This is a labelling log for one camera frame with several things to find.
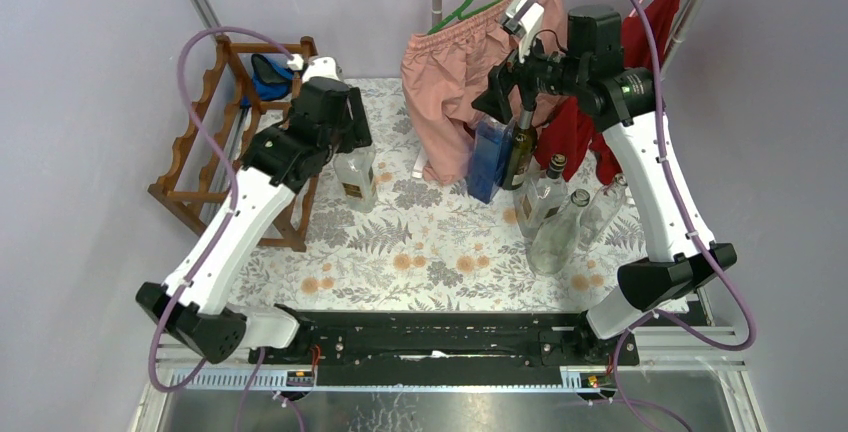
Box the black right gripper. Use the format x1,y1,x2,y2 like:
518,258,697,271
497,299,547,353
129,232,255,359
471,23,586,125

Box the clear labelled square bottle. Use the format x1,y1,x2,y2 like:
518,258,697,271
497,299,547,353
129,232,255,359
332,145,377,213

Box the brown wooden wine rack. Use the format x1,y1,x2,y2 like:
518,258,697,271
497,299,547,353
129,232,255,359
148,34,319,252

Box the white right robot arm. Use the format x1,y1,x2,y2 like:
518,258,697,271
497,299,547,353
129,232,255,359
472,0,737,364

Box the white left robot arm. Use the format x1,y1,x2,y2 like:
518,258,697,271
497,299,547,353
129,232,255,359
135,77,372,364

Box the blue glass bottle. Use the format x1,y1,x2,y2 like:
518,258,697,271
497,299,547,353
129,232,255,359
466,116,516,204

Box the dark green wine bottle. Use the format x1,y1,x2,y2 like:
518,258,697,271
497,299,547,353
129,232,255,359
500,110,538,190

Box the clear labelled bottle black cap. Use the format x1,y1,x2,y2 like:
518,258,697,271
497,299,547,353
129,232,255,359
514,154,567,240

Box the clear slim glass bottle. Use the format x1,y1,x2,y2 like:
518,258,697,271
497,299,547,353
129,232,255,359
578,173,628,250

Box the clear round glass bottle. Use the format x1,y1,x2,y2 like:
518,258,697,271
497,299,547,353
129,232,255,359
527,188,591,275

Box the pink shorts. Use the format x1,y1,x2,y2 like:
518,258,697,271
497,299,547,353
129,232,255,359
400,0,568,187

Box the red shirt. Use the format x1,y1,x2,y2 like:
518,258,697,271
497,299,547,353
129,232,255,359
533,0,685,186

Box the blue and black cloth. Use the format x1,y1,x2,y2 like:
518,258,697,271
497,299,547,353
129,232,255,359
250,54,294,102

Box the floral patterned table mat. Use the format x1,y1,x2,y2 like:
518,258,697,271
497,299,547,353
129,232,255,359
229,78,646,312

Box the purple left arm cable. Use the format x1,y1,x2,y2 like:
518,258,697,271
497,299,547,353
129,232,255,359
146,26,294,395

